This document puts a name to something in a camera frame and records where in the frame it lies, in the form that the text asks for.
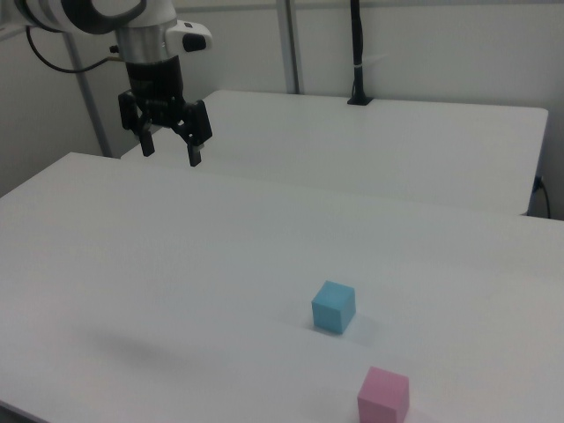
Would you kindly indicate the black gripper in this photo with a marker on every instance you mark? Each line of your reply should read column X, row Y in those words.
column 154, row 81

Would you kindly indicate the blue cube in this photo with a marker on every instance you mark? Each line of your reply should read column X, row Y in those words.
column 332, row 310

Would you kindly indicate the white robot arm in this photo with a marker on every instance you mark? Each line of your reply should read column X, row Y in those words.
column 66, row 13

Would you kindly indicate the pink cube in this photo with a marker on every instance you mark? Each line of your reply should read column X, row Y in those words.
column 382, row 396

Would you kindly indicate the white side table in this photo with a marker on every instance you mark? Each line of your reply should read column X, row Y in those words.
column 352, row 145

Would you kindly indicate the black pole with base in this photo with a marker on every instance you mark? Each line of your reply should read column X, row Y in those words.
column 358, row 53

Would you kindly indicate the slanted metal frame post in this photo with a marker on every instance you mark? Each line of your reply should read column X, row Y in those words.
column 90, row 106

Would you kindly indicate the vertical metal frame post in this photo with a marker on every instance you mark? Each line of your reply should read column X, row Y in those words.
column 291, row 44

